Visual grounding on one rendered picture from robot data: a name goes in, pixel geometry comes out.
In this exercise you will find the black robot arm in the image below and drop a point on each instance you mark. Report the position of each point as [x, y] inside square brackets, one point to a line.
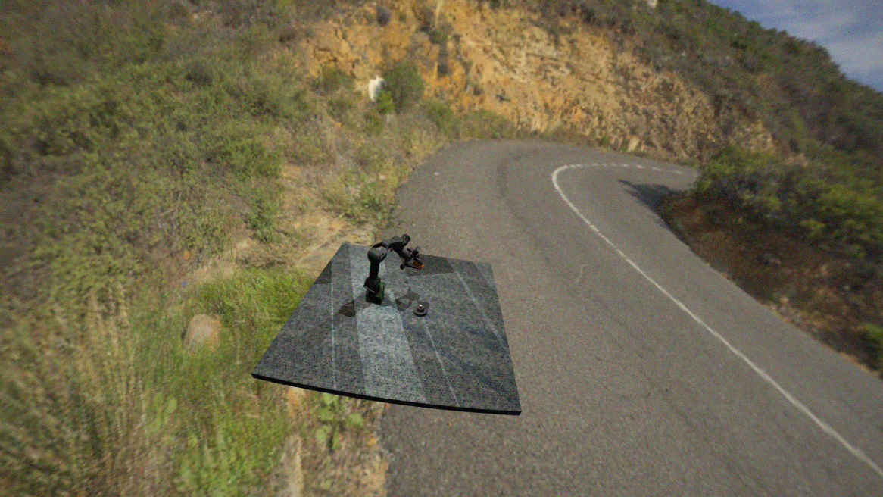
[372, 282]

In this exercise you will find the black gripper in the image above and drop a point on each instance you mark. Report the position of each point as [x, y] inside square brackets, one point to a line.
[406, 255]

